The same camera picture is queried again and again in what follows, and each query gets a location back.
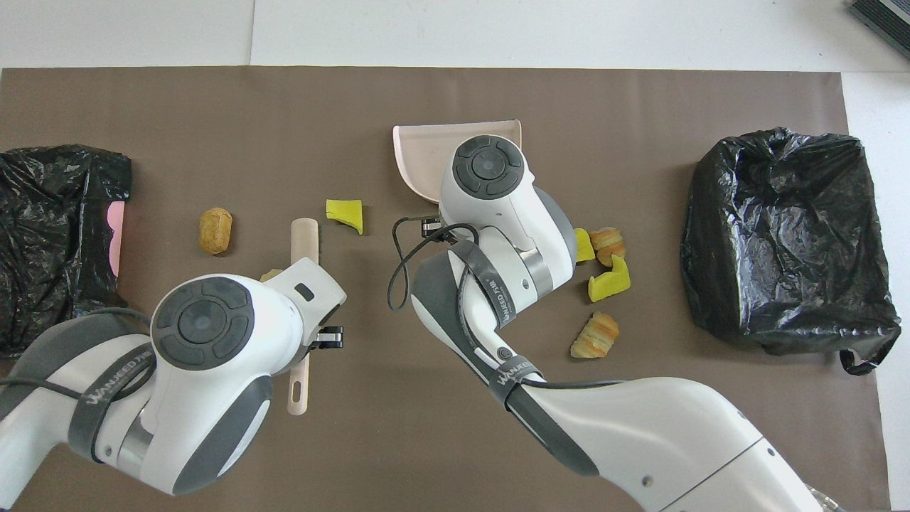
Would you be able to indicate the black plastic trash bag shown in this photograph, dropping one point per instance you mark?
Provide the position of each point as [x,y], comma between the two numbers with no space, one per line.
[50,235]
[789,242]

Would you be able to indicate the beige hand brush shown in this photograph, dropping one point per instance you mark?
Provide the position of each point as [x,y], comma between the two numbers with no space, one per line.
[304,238]

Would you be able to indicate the pink plastic bin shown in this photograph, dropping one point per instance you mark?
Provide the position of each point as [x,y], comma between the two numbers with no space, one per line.
[116,238]

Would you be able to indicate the pale pink dustpan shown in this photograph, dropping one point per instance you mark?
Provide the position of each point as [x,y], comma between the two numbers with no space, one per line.
[419,156]

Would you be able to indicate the pale bread chunk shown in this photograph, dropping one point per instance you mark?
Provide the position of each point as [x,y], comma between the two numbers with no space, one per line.
[271,276]

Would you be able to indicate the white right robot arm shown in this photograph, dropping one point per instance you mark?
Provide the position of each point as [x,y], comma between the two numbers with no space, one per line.
[640,427]

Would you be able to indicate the brown oval bread roll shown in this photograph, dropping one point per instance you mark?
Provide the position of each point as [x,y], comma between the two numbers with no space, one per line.
[215,231]

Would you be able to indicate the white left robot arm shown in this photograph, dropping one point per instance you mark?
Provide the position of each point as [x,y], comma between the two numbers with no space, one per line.
[213,398]

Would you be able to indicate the large yellow sponge piece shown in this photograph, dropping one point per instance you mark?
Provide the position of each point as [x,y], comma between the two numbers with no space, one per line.
[583,245]

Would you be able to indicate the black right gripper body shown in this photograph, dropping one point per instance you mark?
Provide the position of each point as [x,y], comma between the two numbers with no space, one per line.
[432,227]

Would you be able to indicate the dark grey ribbed device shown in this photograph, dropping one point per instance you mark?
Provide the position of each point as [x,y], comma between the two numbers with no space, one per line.
[885,18]

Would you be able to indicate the orange striped croissant piece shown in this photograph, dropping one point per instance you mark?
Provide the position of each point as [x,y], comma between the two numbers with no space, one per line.
[596,336]

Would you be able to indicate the brown paper table mat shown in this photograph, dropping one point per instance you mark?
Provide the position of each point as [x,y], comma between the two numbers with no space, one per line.
[284,128]

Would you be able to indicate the pale striped bread piece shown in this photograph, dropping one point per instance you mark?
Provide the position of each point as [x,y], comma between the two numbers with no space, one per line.
[608,242]

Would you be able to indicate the yellow rectangular sponge piece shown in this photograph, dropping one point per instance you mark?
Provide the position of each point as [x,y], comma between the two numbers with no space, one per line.
[345,212]

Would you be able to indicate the small yellow sponge piece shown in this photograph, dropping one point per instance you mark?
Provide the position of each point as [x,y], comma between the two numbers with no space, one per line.
[608,284]

